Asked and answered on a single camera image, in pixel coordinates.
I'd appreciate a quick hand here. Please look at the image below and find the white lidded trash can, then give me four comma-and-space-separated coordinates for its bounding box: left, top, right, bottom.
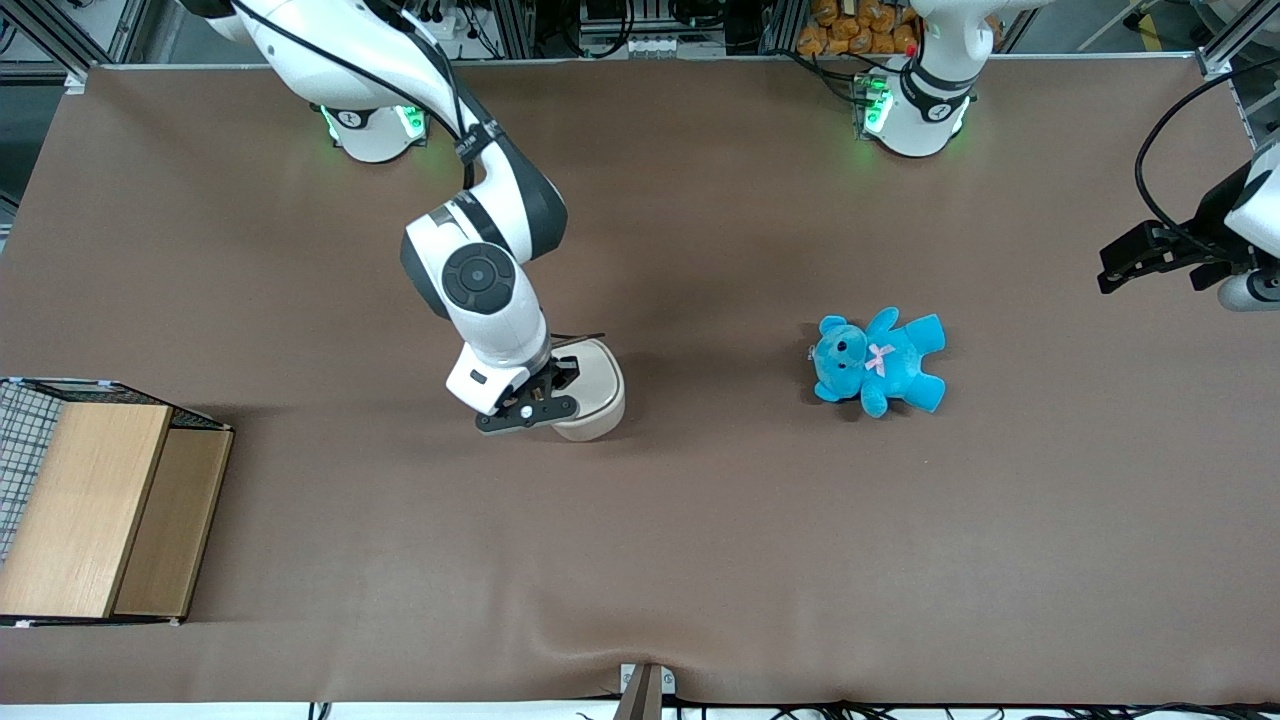
544, 337, 627, 443

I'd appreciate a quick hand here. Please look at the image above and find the brown table cover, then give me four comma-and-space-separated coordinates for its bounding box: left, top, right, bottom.
0, 55, 1280, 707

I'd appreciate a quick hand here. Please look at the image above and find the blue teddy bear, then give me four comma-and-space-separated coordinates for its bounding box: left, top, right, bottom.
808, 306, 948, 419

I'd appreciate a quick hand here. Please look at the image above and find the orange plush toys pile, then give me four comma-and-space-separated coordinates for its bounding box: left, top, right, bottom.
796, 0, 923, 58

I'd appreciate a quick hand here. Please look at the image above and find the white power strip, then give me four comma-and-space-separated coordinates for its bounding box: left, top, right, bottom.
425, 8, 483, 43

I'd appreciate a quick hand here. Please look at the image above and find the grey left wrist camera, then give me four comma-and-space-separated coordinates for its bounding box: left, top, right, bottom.
1217, 268, 1280, 313

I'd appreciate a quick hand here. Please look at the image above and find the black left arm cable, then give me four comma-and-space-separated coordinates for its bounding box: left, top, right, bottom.
1134, 68, 1280, 263

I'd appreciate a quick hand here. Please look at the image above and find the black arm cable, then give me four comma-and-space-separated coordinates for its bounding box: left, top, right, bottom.
232, 0, 479, 193
1134, 68, 1280, 263

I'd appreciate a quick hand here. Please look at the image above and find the aluminium frame profile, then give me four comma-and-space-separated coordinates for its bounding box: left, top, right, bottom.
0, 0, 153, 93
1196, 0, 1280, 79

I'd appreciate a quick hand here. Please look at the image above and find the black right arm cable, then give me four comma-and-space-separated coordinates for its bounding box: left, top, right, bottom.
232, 0, 479, 193

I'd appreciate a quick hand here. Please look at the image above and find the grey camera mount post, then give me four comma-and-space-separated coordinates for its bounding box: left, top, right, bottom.
612, 662, 677, 720

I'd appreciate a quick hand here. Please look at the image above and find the wire rack with wooden shelves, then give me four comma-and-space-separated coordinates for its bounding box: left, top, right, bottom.
0, 376, 236, 629

